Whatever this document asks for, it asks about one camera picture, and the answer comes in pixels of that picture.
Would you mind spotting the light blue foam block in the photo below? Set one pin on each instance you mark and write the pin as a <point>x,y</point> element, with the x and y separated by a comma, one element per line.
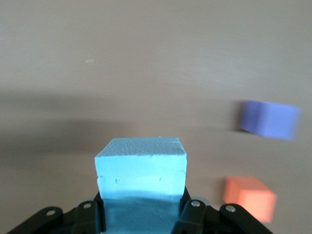
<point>141,170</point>

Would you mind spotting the purple foam block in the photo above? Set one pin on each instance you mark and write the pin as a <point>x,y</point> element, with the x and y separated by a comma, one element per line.
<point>268,120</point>

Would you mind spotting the orange foam block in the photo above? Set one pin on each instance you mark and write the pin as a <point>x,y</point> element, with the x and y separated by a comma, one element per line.
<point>248,198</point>

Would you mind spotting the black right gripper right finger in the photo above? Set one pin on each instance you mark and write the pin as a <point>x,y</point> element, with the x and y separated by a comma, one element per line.
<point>219,220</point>

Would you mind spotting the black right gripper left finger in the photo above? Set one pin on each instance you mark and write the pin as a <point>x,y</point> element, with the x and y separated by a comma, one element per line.
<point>80,219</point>

